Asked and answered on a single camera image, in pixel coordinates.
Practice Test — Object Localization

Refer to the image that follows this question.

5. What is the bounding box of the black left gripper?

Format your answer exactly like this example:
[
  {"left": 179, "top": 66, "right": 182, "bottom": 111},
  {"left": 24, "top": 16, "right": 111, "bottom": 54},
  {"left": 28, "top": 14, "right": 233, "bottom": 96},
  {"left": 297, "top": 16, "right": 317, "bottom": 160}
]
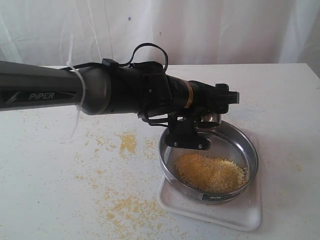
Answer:
[{"left": 165, "top": 80, "right": 240, "bottom": 151}]

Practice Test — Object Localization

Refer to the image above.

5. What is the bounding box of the stainless steel cup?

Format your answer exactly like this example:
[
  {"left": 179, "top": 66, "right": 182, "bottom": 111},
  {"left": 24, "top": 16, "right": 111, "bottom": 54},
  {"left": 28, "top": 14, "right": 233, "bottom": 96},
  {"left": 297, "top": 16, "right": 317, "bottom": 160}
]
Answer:
[{"left": 198, "top": 112, "right": 222, "bottom": 129}]

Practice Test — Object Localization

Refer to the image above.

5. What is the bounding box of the yellow grain powder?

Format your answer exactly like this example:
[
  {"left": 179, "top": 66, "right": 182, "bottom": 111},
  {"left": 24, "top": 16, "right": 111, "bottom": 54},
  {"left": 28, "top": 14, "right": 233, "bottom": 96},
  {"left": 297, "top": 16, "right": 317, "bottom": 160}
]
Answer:
[{"left": 174, "top": 153, "right": 248, "bottom": 194}]

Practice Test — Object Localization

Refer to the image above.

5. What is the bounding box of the round steel mesh sieve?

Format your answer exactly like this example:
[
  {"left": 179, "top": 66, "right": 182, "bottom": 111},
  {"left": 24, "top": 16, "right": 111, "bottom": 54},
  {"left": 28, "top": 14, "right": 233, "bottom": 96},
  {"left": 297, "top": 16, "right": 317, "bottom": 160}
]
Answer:
[{"left": 158, "top": 121, "right": 259, "bottom": 204}]

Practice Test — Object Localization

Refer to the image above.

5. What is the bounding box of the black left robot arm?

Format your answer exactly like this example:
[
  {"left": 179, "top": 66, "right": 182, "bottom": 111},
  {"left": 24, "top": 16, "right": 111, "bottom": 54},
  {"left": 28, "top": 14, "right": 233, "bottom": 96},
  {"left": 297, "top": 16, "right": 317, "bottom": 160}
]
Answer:
[{"left": 0, "top": 59, "right": 240, "bottom": 150}]

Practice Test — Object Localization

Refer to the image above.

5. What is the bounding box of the white plastic tray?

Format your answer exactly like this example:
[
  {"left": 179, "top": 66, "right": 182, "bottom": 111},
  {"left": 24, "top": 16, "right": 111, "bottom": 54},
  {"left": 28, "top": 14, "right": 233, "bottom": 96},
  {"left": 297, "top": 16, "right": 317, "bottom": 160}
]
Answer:
[{"left": 158, "top": 121, "right": 262, "bottom": 232}]

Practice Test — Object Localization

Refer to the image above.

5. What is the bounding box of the white zip tie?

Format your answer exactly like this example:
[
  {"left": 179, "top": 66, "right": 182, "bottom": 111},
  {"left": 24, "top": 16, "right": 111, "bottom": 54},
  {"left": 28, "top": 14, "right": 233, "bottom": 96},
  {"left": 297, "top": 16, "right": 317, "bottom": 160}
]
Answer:
[{"left": 66, "top": 32, "right": 86, "bottom": 140}]

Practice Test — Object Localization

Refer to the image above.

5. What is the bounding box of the white backdrop curtain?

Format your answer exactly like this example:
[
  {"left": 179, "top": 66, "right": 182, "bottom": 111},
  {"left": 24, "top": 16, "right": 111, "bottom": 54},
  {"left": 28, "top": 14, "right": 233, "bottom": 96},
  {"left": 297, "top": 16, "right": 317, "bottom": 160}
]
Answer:
[{"left": 0, "top": 0, "right": 320, "bottom": 73}]

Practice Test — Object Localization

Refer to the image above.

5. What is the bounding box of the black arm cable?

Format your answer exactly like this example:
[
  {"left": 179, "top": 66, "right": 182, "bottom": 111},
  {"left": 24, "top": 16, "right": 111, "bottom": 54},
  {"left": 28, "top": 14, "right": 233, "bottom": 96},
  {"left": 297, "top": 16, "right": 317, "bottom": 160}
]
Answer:
[{"left": 58, "top": 42, "right": 169, "bottom": 71}]

